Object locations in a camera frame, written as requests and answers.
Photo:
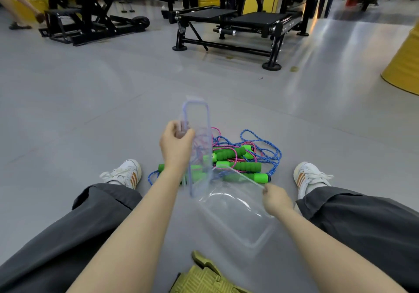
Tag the person's white sneaker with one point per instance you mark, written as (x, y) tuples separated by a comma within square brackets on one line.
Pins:
[(126, 173), (306, 176)]

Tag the large yellow barrel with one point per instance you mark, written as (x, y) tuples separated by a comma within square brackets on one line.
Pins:
[(404, 70)]

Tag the clear plastic box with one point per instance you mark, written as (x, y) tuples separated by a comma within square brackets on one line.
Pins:
[(235, 215)]

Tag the person's left forearm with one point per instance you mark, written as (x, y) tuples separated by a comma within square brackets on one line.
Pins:
[(137, 234)]

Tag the black squat rack platform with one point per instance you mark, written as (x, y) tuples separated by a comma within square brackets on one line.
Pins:
[(258, 19)]

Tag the clear blue-rimmed box lid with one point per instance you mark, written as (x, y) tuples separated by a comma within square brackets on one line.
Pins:
[(199, 119)]

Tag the black wheeled gym machine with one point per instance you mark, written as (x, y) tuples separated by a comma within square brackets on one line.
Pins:
[(91, 24)]

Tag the person's right white sneaker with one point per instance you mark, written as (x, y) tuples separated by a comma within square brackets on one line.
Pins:
[(306, 176)]

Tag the person's right leg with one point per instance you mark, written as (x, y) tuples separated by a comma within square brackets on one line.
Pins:
[(366, 224)]

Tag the person's leg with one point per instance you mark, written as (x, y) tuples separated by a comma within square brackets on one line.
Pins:
[(366, 224), (65, 237)]

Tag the person's right hand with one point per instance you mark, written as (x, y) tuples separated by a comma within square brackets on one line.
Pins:
[(276, 201)]

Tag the person's left white sneaker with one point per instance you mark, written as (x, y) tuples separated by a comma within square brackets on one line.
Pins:
[(126, 173)]

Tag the person's right forearm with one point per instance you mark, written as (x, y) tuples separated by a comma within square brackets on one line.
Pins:
[(327, 256)]

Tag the yellow-green woven mat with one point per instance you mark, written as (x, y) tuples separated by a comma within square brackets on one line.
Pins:
[(203, 279)]

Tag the person's left leg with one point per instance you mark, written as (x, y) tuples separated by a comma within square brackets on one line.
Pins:
[(65, 237)]

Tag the small black push-up bar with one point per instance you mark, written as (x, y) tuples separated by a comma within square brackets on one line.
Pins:
[(131, 7), (122, 7)]

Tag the person's left hand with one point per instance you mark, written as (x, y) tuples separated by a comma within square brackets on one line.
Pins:
[(175, 145)]

